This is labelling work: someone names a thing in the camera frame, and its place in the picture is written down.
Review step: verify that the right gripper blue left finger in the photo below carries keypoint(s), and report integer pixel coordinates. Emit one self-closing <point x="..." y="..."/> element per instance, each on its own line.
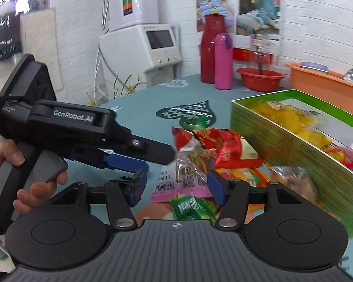
<point x="137" y="183"/>

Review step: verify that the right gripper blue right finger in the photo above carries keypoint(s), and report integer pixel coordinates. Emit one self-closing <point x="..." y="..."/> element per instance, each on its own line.
<point x="218" y="187"/>

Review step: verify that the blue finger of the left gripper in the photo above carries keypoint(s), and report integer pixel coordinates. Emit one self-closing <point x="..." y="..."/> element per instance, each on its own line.
<point x="123" y="163"/>

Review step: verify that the clear orange-edged snack bag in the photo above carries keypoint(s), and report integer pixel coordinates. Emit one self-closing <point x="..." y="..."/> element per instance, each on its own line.
<point x="192" y="166"/>

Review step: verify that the red snack bag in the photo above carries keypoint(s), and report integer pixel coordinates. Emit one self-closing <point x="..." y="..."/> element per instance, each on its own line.
<point x="230" y="150"/>

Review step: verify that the green peas snack bag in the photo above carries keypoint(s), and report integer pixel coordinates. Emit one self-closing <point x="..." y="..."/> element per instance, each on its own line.
<point x="193" y="208"/>

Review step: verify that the yellow chips bag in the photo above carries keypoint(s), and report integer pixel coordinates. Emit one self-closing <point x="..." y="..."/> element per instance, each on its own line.
<point x="302" y="123"/>

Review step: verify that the white screen appliance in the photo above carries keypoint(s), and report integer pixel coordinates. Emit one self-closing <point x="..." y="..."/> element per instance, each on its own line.
<point x="138" y="57"/>

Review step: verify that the red plastic basin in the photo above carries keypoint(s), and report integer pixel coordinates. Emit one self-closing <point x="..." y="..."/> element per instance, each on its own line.
<point x="267" y="81"/>

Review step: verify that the pink thermos bottle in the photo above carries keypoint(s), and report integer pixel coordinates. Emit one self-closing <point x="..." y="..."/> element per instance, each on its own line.
<point x="223" y="62"/>

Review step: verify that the green cardboard box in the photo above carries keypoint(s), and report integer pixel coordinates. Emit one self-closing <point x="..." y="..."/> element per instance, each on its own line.
<point x="279" y="146"/>

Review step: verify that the glass pitcher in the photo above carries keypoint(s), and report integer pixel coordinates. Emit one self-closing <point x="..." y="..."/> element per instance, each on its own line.
<point x="260" y="57"/>

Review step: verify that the orange plastic basin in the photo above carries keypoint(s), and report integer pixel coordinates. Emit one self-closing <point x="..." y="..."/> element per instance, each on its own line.
<point x="329" y="87"/>

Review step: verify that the red thermos jug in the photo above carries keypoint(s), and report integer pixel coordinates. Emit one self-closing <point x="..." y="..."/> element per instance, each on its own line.
<point x="214" y="25"/>

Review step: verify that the white water purifier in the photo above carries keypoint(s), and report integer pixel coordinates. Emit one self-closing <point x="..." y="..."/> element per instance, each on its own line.
<point x="118" y="14"/>

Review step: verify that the bedding photo poster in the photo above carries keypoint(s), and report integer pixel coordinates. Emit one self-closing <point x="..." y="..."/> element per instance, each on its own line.
<point x="243" y="17"/>

